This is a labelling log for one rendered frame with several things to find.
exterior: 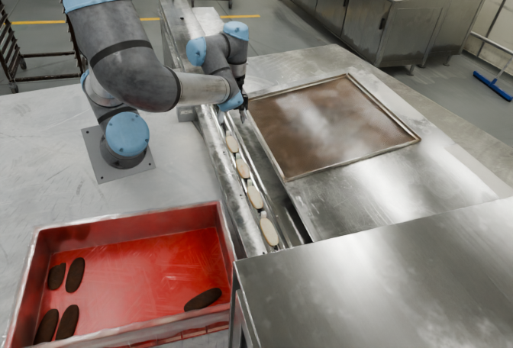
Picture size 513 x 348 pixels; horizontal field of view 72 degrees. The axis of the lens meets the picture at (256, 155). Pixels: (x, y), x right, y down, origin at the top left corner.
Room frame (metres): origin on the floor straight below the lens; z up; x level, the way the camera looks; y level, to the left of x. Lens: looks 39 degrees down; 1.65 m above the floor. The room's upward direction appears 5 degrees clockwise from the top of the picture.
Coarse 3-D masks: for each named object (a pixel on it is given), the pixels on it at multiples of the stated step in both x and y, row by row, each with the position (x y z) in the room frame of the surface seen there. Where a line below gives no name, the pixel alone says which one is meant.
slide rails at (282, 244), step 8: (224, 112) 1.25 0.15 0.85; (216, 120) 1.19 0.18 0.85; (224, 120) 1.20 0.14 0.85; (232, 128) 1.14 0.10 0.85; (224, 136) 1.09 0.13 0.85; (232, 136) 1.09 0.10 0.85; (224, 144) 1.04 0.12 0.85; (232, 152) 0.99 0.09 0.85; (240, 152) 1.00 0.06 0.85; (232, 160) 0.95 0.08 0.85; (248, 168) 0.91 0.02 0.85; (240, 176) 0.87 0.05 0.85; (240, 184) 0.83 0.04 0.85; (256, 184) 0.84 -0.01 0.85; (248, 200) 0.76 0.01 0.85; (264, 200) 0.77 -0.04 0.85; (264, 208) 0.74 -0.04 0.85; (256, 216) 0.70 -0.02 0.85; (272, 216) 0.71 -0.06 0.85; (280, 232) 0.65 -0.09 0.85; (264, 240) 0.62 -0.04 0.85; (280, 240) 0.62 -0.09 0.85; (272, 248) 0.59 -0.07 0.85; (280, 248) 0.60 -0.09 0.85
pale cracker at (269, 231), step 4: (260, 220) 0.69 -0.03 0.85; (264, 220) 0.68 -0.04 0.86; (268, 220) 0.69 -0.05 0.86; (260, 224) 0.67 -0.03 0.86; (264, 224) 0.66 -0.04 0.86; (268, 224) 0.67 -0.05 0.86; (272, 224) 0.67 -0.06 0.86; (264, 228) 0.65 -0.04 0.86; (268, 228) 0.65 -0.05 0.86; (272, 228) 0.65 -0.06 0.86; (264, 232) 0.64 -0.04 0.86; (268, 232) 0.64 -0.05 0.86; (272, 232) 0.64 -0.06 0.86; (264, 236) 0.63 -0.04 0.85; (268, 236) 0.63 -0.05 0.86; (272, 236) 0.63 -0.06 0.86; (276, 236) 0.63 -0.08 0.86; (268, 240) 0.61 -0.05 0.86; (272, 240) 0.61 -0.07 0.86; (276, 240) 0.61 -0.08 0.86; (272, 244) 0.60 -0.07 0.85; (276, 244) 0.60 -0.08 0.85
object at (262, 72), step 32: (256, 64) 1.82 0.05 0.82; (288, 64) 1.86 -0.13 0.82; (320, 64) 1.90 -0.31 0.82; (352, 64) 1.94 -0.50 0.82; (416, 96) 1.62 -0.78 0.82; (448, 128) 1.34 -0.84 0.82; (256, 160) 1.00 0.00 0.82; (480, 160) 1.13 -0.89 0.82; (512, 160) 1.15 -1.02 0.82; (288, 224) 0.71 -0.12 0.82
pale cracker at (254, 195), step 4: (248, 188) 0.81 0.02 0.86; (252, 188) 0.81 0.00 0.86; (248, 192) 0.79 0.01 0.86; (252, 192) 0.79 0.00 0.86; (256, 192) 0.79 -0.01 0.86; (252, 196) 0.77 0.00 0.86; (256, 196) 0.77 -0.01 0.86; (260, 196) 0.78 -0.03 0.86; (252, 200) 0.76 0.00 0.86; (256, 200) 0.76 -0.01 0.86; (260, 200) 0.76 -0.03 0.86; (252, 204) 0.75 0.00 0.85; (256, 204) 0.74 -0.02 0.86; (260, 204) 0.75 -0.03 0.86
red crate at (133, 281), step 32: (64, 256) 0.52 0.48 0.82; (96, 256) 0.53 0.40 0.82; (128, 256) 0.54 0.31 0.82; (160, 256) 0.55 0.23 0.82; (192, 256) 0.56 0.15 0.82; (64, 288) 0.44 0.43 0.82; (96, 288) 0.44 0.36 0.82; (128, 288) 0.45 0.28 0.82; (160, 288) 0.46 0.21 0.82; (192, 288) 0.47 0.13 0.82; (224, 288) 0.48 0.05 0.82; (96, 320) 0.37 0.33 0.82; (128, 320) 0.38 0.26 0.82
